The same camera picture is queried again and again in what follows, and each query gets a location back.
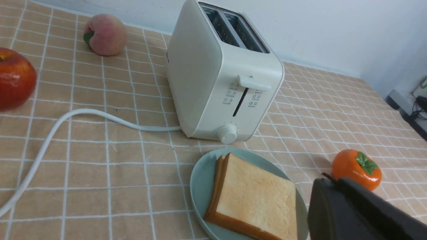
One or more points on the orange persimmon with green leaf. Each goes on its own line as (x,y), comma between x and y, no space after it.
(356,165)

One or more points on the light green round plate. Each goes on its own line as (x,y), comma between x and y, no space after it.
(202,184)

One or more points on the red apple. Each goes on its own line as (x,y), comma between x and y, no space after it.
(18,79)

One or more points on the pink peach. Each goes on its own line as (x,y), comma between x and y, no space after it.
(105,34)

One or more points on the toasted bread slice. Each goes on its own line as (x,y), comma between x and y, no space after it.
(216,190)
(255,203)

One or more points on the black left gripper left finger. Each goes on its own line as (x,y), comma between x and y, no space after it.
(335,209)

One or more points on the grey device at table edge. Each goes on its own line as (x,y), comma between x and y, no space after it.
(409,98)

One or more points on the white two-slot toaster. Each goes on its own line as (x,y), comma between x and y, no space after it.
(222,74)

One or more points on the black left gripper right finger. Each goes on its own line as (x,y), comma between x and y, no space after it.
(389,221)

